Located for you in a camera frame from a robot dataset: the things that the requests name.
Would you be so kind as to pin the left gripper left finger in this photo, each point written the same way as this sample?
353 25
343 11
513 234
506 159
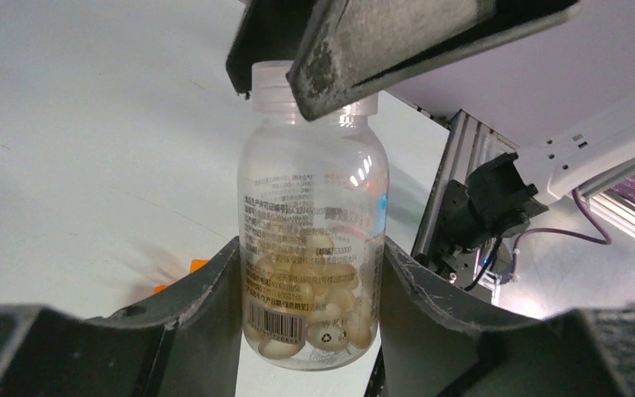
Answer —
183 341

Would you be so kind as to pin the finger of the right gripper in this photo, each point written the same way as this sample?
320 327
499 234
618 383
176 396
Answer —
269 30
353 49

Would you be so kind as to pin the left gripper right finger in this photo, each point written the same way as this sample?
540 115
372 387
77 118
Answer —
438 340

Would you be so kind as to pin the orange pill box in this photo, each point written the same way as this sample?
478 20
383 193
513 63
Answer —
195 264

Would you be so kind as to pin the clear pill bottle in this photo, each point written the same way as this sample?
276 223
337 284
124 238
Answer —
312 211

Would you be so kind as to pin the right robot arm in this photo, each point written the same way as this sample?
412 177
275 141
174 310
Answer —
563 71

